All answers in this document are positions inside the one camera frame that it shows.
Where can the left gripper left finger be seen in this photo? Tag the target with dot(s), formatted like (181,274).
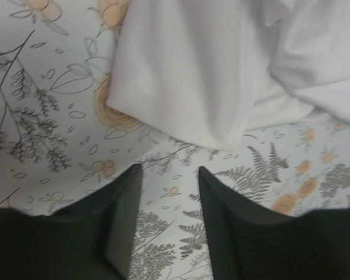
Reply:
(89,239)

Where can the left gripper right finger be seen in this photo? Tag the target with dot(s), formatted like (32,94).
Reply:
(249,241)

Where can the white t shirt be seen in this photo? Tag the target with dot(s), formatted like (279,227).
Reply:
(205,72)

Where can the floral table mat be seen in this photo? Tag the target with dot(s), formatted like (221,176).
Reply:
(59,144)

